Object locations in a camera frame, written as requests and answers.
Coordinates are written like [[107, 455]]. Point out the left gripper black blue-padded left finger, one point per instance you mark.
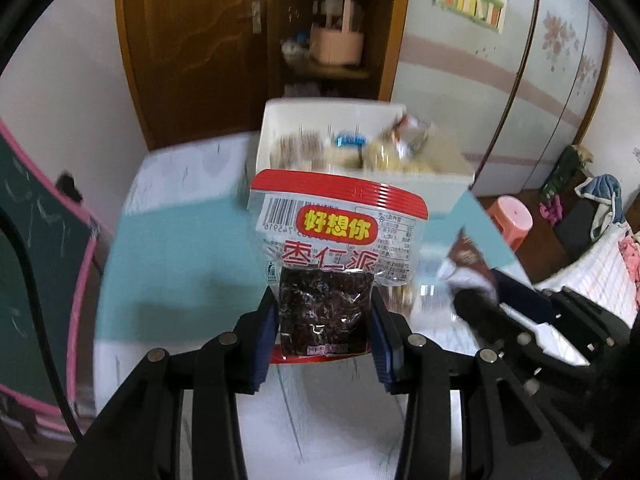
[[137, 434]]

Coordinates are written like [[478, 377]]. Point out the green chalkboard pink frame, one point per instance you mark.
[[47, 244]]

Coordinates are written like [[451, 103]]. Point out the pink handled basket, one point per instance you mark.
[[334, 40]]

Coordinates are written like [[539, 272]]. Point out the white plastic storage bin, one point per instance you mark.
[[372, 140]]

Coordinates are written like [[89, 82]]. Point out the wooden corner shelf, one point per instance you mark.
[[292, 72]]

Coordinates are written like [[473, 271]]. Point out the red jujube snack packet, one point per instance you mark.
[[328, 241]]

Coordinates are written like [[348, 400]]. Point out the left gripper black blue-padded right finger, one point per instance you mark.
[[504, 433]]

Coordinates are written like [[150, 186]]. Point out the white grey snack wrapper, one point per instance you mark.
[[464, 268]]

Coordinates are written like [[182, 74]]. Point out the pink plastic stool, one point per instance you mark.
[[512, 219]]

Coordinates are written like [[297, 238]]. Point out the brown wooden door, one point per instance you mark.
[[195, 68]]

